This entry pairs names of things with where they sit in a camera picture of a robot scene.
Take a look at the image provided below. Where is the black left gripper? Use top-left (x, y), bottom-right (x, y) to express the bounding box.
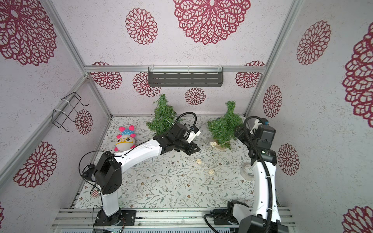
top-left (175, 138), bottom-right (202, 155)

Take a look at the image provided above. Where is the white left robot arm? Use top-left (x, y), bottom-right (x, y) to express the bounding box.
top-left (78, 112), bottom-right (201, 227)

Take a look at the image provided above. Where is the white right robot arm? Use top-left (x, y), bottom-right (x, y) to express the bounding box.
top-left (204, 116), bottom-right (289, 233)

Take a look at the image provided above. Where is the left small green christmas tree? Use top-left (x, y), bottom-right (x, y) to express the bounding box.
top-left (146, 94), bottom-right (176, 136)

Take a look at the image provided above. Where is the small green christmas tree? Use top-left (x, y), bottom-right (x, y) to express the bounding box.
top-left (207, 101), bottom-right (243, 150)
top-left (146, 94), bottom-right (176, 136)

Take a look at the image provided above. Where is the right small green christmas tree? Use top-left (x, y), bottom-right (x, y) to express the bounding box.
top-left (207, 101), bottom-right (243, 150)

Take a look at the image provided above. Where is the clear tape roll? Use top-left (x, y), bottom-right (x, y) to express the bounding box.
top-left (241, 163), bottom-right (254, 181)

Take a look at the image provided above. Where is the white pink plush toy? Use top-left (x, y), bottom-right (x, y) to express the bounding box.
top-left (114, 125), bottom-right (136, 152)

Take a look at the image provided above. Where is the black alarm clock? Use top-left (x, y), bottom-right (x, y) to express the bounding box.
top-left (81, 164), bottom-right (96, 182)

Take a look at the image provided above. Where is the grey wall shelf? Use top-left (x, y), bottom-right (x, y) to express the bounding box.
top-left (147, 67), bottom-right (224, 87)

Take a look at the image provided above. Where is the black wire wall rack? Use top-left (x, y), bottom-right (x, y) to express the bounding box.
top-left (51, 92), bottom-right (89, 133)

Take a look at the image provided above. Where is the metal base rail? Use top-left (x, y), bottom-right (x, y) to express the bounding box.
top-left (51, 207), bottom-right (296, 233)

